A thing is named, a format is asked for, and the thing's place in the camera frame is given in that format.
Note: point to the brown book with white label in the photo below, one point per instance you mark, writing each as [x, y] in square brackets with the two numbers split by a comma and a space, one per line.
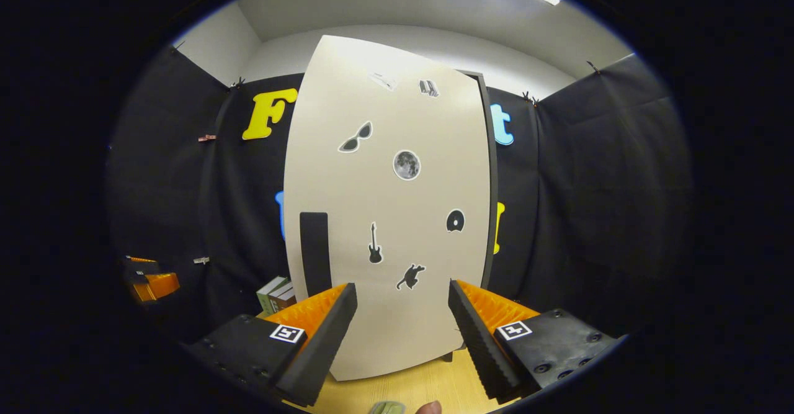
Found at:
[273, 302]

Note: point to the beige cabinet door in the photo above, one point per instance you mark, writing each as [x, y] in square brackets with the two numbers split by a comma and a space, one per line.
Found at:
[397, 314]

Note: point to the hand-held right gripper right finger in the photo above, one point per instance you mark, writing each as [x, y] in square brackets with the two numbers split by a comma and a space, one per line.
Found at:
[477, 346]

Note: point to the black backdrop cloth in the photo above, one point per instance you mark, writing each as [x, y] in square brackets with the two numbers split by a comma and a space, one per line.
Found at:
[589, 215]

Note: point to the pale green bottle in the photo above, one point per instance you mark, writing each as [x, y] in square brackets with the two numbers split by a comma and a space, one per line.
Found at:
[388, 408]

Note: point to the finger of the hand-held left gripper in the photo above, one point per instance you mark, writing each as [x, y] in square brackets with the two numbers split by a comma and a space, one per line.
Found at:
[158, 285]
[142, 267]

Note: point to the dark grey cabinet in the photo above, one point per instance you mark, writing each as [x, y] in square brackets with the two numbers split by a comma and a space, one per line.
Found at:
[491, 184]

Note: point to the dark brown book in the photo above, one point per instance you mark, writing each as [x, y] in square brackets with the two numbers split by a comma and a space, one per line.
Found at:
[286, 301]

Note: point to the green and white book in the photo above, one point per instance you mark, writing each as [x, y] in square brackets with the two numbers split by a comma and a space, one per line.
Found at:
[264, 301]

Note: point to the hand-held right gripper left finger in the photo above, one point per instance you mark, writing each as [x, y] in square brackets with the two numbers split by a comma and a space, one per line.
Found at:
[322, 346]

